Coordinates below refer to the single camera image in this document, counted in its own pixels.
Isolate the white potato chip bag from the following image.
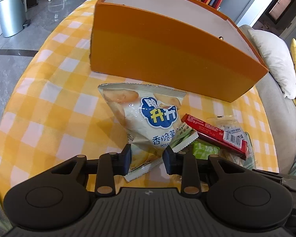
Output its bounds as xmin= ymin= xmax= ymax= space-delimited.
xmin=98 ymin=82 xmax=186 ymax=182

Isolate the green seaweed snack packet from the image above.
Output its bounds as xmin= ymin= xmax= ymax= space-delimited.
xmin=192 ymin=139 xmax=220 ymax=159

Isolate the green chip snack bag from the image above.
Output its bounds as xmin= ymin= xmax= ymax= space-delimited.
xmin=170 ymin=130 xmax=198 ymax=153

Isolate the white green American packet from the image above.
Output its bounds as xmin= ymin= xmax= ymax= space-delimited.
xmin=219 ymin=132 xmax=257 ymax=171

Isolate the red wrapped snack bar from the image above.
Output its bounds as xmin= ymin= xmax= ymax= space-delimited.
xmin=181 ymin=114 xmax=247 ymax=160

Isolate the clear white candy packet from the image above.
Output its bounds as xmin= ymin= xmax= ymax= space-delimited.
xmin=207 ymin=115 xmax=247 ymax=141

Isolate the beige sofa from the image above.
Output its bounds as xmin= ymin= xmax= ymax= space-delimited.
xmin=240 ymin=25 xmax=296 ymax=174

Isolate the orange cardboard box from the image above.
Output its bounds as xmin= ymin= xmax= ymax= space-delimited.
xmin=90 ymin=0 xmax=268 ymax=102

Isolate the white cushion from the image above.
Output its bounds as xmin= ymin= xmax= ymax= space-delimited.
xmin=248 ymin=29 xmax=296 ymax=100

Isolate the silver pedal trash can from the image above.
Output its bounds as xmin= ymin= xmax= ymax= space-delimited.
xmin=0 ymin=0 xmax=30 ymax=38

